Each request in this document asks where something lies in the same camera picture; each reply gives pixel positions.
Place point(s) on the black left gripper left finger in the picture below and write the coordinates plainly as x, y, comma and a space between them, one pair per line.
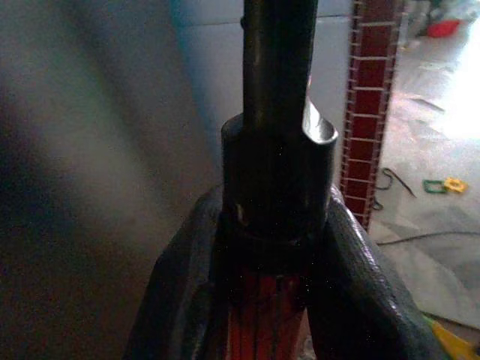
176, 285

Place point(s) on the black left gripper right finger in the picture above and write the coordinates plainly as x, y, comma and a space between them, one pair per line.
371, 277

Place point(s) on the black broom with red bristles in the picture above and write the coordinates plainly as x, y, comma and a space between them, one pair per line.
277, 150

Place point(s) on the yellow dustpan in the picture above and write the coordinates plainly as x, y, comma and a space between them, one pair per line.
452, 339

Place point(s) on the green square plastic piece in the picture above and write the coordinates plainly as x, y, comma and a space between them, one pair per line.
434, 186

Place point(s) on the yellow plastic piece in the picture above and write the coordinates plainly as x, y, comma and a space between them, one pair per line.
455, 185

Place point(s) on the red brick pillar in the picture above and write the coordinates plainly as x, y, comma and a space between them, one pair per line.
369, 112

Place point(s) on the red plastic basin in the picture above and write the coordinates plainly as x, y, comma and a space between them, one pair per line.
443, 28

